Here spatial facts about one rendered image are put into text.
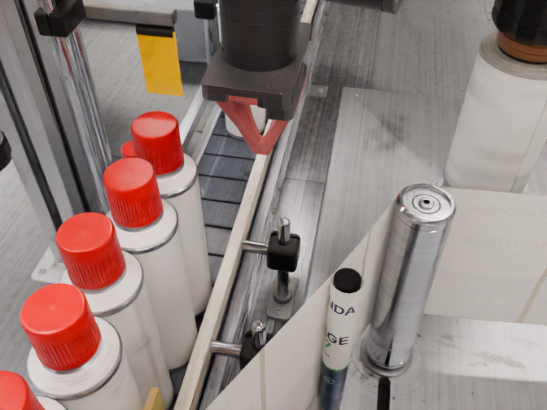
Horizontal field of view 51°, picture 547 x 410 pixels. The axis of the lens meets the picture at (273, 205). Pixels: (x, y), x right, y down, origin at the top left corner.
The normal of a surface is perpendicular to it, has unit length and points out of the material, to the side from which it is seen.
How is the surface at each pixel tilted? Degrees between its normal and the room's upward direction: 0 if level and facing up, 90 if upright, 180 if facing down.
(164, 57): 90
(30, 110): 90
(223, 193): 0
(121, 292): 42
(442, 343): 0
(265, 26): 91
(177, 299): 90
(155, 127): 3
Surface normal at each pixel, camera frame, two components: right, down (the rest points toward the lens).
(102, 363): 0.62, -0.36
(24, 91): -0.18, 0.69
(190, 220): 0.72, 0.49
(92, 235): -0.04, -0.72
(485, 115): -0.76, 0.47
